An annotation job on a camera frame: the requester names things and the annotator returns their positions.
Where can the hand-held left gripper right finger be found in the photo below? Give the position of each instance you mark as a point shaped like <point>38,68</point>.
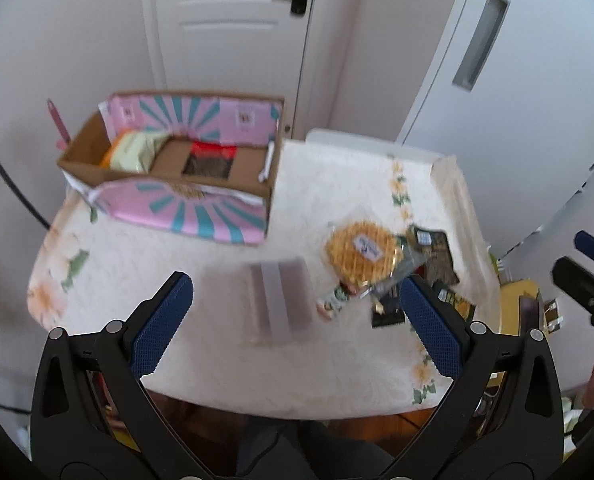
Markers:
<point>432,325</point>

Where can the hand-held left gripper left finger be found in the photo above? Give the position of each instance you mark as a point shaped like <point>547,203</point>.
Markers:
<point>162,325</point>

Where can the black cracker packet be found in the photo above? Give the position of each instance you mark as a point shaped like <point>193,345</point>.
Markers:
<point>427,240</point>
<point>442,270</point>
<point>387,312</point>

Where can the cardboard box with pink flaps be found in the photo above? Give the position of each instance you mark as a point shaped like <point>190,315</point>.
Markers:
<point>197,215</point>

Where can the yellow stool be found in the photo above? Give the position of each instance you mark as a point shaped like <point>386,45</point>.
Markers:
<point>509,305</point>

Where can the round waffle packet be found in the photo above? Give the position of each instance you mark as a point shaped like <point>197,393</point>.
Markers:
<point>362,255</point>

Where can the small green and white packet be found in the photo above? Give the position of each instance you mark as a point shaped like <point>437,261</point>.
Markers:
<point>334,302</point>

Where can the grey and white packet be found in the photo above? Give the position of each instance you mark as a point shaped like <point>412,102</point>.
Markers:
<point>282,300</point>

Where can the white sliding door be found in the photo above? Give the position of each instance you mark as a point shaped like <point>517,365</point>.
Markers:
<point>537,135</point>

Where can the dark textured snack packet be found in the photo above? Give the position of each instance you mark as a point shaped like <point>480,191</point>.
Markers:
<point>207,167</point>

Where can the orange and yellow snack packet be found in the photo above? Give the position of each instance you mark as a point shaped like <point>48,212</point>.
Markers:
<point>134,152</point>

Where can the red snack packet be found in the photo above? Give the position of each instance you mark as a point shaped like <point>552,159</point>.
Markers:
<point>214,150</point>

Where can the person's legs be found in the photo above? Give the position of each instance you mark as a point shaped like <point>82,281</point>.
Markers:
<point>297,450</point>

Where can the white table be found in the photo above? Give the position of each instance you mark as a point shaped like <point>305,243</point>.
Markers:
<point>347,139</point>

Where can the white panel door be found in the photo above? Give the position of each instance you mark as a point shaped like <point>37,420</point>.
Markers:
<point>227,50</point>

